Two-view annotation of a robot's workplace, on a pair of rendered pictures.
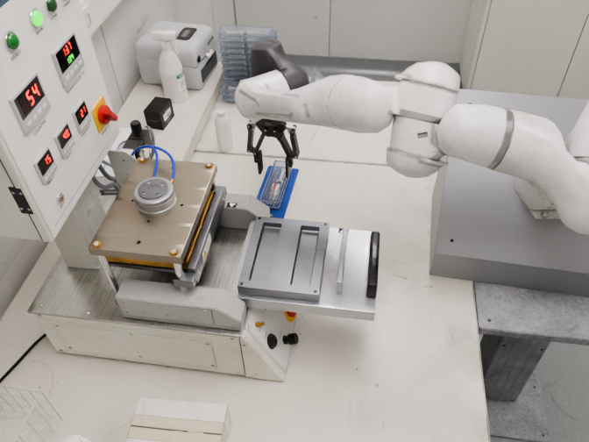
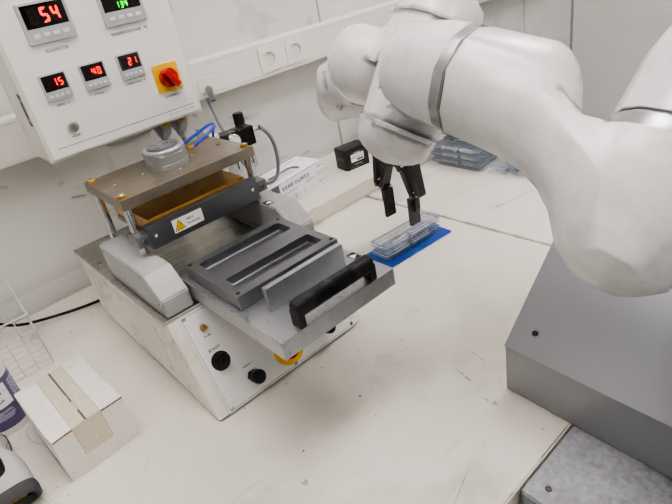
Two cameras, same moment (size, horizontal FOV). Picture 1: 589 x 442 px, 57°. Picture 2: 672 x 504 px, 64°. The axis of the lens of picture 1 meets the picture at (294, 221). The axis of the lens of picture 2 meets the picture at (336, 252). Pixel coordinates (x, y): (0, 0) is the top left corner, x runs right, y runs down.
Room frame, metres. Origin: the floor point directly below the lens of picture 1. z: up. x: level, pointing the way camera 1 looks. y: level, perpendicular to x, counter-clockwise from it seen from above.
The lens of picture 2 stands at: (0.26, -0.62, 1.41)
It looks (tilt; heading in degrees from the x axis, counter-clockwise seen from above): 29 degrees down; 44
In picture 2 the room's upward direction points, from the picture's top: 12 degrees counter-clockwise
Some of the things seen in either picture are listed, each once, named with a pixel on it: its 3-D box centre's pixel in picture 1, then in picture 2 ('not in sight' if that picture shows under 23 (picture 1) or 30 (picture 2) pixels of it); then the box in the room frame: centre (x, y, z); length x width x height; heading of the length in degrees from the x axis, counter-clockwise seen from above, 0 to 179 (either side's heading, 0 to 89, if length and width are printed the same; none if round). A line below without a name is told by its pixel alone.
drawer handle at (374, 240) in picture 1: (373, 262); (334, 289); (0.72, -0.16, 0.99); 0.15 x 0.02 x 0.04; 170
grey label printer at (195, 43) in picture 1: (178, 53); not in sight; (1.82, 0.41, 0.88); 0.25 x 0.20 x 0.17; 75
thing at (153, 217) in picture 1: (148, 203); (174, 170); (0.82, 0.30, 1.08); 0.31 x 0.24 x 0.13; 170
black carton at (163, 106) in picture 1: (159, 113); (351, 155); (1.52, 0.44, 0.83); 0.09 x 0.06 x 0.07; 163
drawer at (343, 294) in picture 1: (308, 261); (280, 272); (0.74, -0.03, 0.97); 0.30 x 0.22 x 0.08; 80
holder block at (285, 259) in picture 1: (286, 256); (262, 258); (0.75, 0.02, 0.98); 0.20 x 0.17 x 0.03; 170
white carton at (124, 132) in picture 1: (125, 160); (286, 183); (1.28, 0.50, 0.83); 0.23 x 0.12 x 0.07; 0
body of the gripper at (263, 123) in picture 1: (271, 121); not in sight; (1.21, 0.05, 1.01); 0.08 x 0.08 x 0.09
